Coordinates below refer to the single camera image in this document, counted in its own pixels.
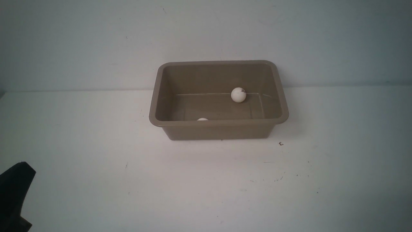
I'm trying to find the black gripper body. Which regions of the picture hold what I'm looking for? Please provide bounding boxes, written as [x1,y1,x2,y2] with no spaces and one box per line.
[0,161,36,232]

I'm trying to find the white ping-pong ball with logo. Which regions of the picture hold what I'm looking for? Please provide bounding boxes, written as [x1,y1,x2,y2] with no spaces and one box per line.
[230,88,247,103]

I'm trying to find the tan plastic bin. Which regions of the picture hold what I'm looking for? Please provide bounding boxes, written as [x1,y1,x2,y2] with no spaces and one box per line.
[149,60,289,140]

